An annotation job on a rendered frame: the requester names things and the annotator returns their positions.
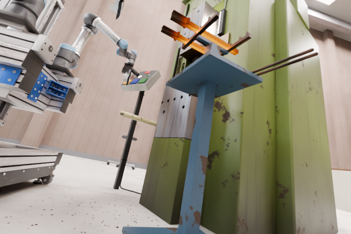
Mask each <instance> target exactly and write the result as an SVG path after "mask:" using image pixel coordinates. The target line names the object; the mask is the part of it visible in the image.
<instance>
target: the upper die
mask: <svg viewBox="0 0 351 234"><path fill-rule="evenodd" d="M194 42H195V43H197V44H199V45H200V46H202V47H204V48H205V47H206V45H205V44H203V43H202V42H201V41H199V40H198V39H196V40H195V41H194ZM198 54H200V55H201V56H202V55H204V54H203V53H201V52H199V51H197V50H195V49H193V48H191V47H190V46H188V47H187V48H186V49H185V50H184V49H182V47H181V50H180V56H182V57H183V58H185V59H187V60H188V61H190V62H191V63H192V61H193V57H194V56H196V55H198Z"/></svg>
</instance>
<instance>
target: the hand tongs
mask: <svg viewBox="0 0 351 234"><path fill-rule="evenodd" d="M313 51H314V48H311V49H308V50H305V51H303V52H300V53H298V54H295V55H293V56H290V57H287V58H285V59H282V60H280V61H277V62H275V63H272V64H270V65H266V66H264V67H261V68H259V69H256V70H254V71H252V73H256V72H259V71H262V70H264V69H267V68H269V67H272V66H275V65H278V64H280V63H283V62H286V61H289V60H292V59H294V58H297V57H299V56H302V55H305V54H307V53H310V52H313ZM318 54H319V53H318V52H315V53H312V54H309V55H307V56H304V57H301V58H298V59H296V60H293V61H291V62H288V63H285V64H282V65H280V66H276V67H274V68H271V69H268V70H266V71H263V72H260V73H257V74H256V75H258V76H260V75H263V74H265V73H268V72H271V71H274V70H277V69H279V68H282V67H285V66H288V65H291V64H294V63H297V62H300V61H303V60H306V59H309V58H311V57H314V56H317V55H318Z"/></svg>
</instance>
